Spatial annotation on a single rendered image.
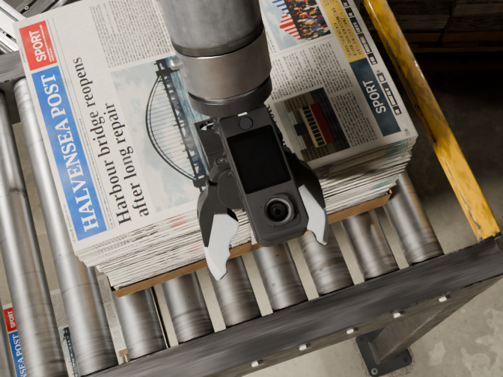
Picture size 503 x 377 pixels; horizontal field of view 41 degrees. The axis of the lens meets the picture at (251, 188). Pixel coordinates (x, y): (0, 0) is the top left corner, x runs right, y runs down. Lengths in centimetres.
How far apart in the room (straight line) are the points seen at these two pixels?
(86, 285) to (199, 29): 49
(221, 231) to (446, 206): 125
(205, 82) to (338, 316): 44
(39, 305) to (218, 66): 50
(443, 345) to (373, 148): 108
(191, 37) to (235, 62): 4
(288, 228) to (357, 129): 21
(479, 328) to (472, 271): 84
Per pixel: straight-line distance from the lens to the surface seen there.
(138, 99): 73
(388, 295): 90
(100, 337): 90
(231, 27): 51
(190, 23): 51
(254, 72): 54
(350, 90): 73
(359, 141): 71
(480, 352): 175
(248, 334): 87
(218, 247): 64
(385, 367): 169
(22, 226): 97
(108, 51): 77
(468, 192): 94
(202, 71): 53
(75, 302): 91
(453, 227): 181
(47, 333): 92
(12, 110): 114
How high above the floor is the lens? 166
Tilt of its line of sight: 68 degrees down
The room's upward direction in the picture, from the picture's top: 3 degrees counter-clockwise
